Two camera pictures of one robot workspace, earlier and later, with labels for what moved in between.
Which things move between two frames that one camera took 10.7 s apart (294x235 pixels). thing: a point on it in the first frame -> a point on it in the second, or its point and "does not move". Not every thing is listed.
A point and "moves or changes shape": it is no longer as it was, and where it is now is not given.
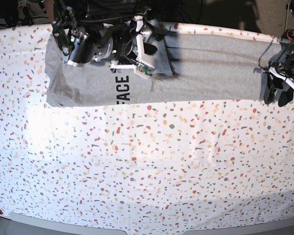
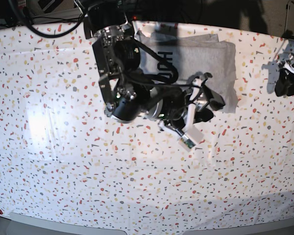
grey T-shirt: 206,68 moves or changes shape
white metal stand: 287,14 does not move
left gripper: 116,40 -> 170,105
